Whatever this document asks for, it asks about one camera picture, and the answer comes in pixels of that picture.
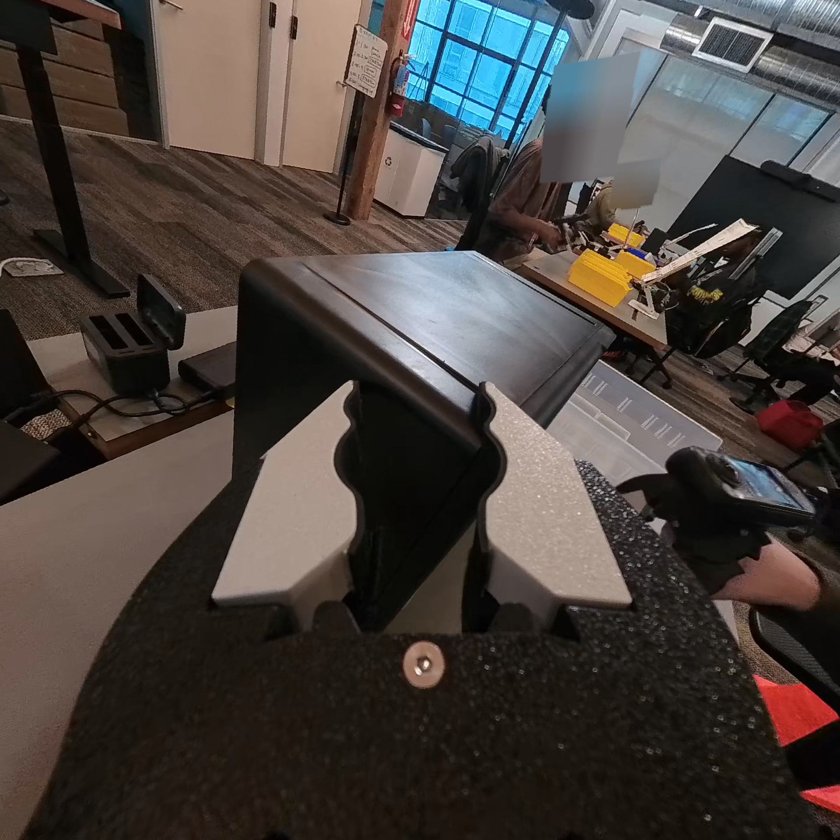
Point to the red fire extinguisher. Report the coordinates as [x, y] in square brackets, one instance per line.
[399, 82]

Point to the silver ceiling duct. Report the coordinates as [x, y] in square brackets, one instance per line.
[807, 62]

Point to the whiteboard sign stand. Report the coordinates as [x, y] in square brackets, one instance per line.
[366, 62]

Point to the stack of cardboard boxes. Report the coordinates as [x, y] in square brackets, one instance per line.
[79, 85]

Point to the ceiling air vent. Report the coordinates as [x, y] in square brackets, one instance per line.
[732, 44]

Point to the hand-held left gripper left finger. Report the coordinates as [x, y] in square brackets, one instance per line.
[289, 525]

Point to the red bin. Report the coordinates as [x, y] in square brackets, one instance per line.
[791, 423]

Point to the grey top desk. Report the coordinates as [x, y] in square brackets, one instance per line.
[571, 285]

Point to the white recycling bin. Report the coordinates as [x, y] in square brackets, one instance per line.
[410, 174]

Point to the black battery charger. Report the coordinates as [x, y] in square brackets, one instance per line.
[128, 354]

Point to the large clear plastic bin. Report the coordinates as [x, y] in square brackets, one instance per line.
[610, 420]

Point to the wooden pillar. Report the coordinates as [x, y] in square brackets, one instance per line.
[375, 138]

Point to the black flat box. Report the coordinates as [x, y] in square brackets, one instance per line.
[23, 459]

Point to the black power bank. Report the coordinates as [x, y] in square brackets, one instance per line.
[207, 369]

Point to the dark plaid office chair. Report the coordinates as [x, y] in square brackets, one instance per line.
[781, 334]

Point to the stack of yellow bins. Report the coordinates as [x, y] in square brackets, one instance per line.
[597, 279]

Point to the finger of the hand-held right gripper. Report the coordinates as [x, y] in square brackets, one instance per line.
[646, 487]

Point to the slanted white board stand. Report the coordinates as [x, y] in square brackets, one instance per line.
[715, 241]

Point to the white floor outlet plate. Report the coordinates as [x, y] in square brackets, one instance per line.
[33, 267]

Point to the wooden edged desk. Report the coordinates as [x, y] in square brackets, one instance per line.
[49, 164]

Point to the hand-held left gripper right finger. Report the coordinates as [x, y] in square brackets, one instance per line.
[554, 525]

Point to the office chair with grey jacket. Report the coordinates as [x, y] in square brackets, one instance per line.
[479, 167]

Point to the black drawer cabinet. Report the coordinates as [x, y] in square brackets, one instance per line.
[446, 315]

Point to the black flat panel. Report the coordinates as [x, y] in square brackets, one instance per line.
[19, 364]

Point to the black floor lamp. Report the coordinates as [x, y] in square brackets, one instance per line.
[574, 8]

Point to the white door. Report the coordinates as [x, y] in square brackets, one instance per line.
[207, 79]
[321, 82]

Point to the black object with red trim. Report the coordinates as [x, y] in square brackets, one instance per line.
[787, 712]

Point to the black monitor screen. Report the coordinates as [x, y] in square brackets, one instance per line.
[728, 203]

